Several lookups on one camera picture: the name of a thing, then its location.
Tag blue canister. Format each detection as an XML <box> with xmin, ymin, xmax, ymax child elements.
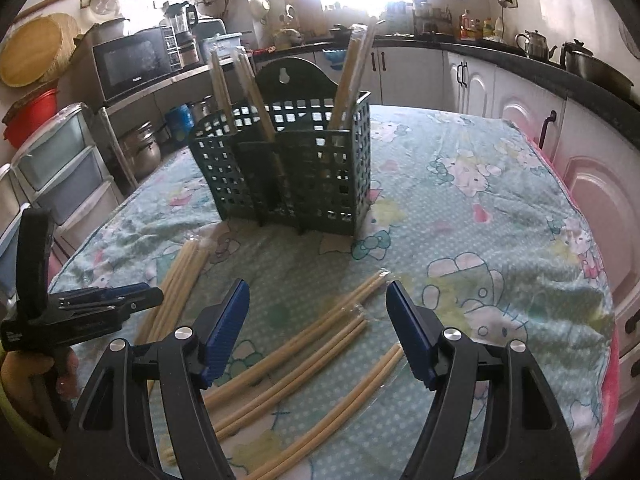
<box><xmin>165</xmin><ymin>104</ymin><xmax>195</xmax><ymax>136</ymax></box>

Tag light blue plastic box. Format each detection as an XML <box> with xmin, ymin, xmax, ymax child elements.
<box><xmin>202</xmin><ymin>32</ymin><xmax>243</xmax><ymax>61</ymax></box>

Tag cartoon printed tablecloth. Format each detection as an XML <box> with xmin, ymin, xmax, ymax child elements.
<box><xmin>47</xmin><ymin>104</ymin><xmax>616</xmax><ymax>480</ymax></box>

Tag countertop spice rack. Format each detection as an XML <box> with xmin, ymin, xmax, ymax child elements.
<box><xmin>412</xmin><ymin>0</ymin><xmax>453</xmax><ymax>36</ymax></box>

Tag mint grey plastic drawer unit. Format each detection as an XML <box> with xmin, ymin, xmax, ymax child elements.
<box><xmin>10</xmin><ymin>102</ymin><xmax>123</xmax><ymax>241</ymax></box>

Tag red plastic bucket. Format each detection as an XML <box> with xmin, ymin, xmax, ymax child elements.
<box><xmin>2</xmin><ymin>89</ymin><xmax>60</xmax><ymax>148</ymax></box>

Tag cluster of condiment bottles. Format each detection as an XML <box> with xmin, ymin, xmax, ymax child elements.
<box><xmin>459</xmin><ymin>7</ymin><xmax>506</xmax><ymax>41</ymax></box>

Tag steel kettle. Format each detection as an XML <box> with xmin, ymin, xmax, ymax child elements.
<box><xmin>515</xmin><ymin>29</ymin><xmax>558</xmax><ymax>61</ymax></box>

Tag person's left hand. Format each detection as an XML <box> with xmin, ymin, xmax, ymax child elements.
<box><xmin>0</xmin><ymin>349</ymin><xmax>81</xmax><ymax>418</ymax></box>

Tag stacked steel pots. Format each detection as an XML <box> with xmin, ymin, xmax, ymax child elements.
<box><xmin>117</xmin><ymin>121</ymin><xmax>162</xmax><ymax>176</ymax></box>

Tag pile of bamboo chopsticks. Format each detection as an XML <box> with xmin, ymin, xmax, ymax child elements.
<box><xmin>135</xmin><ymin>16</ymin><xmax>406</xmax><ymax>480</ymax></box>

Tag blender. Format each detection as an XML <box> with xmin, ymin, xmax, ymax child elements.
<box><xmin>162</xmin><ymin>1</ymin><xmax>198</xmax><ymax>68</ymax></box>

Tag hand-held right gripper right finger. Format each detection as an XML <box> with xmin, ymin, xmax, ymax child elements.
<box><xmin>386</xmin><ymin>280</ymin><xmax>583</xmax><ymax>480</ymax></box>

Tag black countertop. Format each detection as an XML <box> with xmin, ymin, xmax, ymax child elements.
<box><xmin>250</xmin><ymin>32</ymin><xmax>640</xmax><ymax>126</ymax></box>

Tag round bamboo tray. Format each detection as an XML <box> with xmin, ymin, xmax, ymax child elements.
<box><xmin>0</xmin><ymin>13</ymin><xmax>81</xmax><ymax>86</ymax></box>

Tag wooden rolling pin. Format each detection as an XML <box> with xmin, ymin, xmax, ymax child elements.
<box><xmin>14</xmin><ymin>0</ymin><xmax>86</xmax><ymax>23</ymax></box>

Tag steel lidded pot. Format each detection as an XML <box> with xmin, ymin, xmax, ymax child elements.
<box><xmin>559</xmin><ymin>39</ymin><xmax>635</xmax><ymax>98</ymax></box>

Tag black microwave oven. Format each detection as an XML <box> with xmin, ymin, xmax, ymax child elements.
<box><xmin>91</xmin><ymin>25</ymin><xmax>173</xmax><ymax>102</ymax></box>

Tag metal shelf rack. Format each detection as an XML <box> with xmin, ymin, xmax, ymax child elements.
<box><xmin>97</xmin><ymin>57</ymin><xmax>241</xmax><ymax>191</ymax></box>

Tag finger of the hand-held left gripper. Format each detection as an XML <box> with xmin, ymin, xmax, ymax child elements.
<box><xmin>60</xmin><ymin>290</ymin><xmax>165</xmax><ymax>318</ymax></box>
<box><xmin>57</xmin><ymin>283</ymin><xmax>152</xmax><ymax>306</ymax></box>

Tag beige cutting board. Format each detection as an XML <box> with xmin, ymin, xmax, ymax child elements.
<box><xmin>285</xmin><ymin>0</ymin><xmax>326</xmax><ymax>36</ymax></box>

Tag pink blue plastic drawer unit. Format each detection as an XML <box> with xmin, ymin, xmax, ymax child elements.
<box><xmin>0</xmin><ymin>162</ymin><xmax>32</xmax><ymax>301</ymax></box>

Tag dark green chopstick holder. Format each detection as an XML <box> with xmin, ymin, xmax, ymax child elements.
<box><xmin>189</xmin><ymin>57</ymin><xmax>373</xmax><ymax>237</ymax></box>

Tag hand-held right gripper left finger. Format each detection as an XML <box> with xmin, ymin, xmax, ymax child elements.
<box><xmin>55</xmin><ymin>279</ymin><xmax>251</xmax><ymax>480</ymax></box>

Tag pink cloth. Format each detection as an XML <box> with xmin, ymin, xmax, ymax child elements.
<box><xmin>530</xmin><ymin>135</ymin><xmax>623</xmax><ymax>466</ymax></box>

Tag person's left forearm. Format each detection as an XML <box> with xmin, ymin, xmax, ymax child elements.
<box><xmin>0</xmin><ymin>390</ymin><xmax>63</xmax><ymax>466</ymax></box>

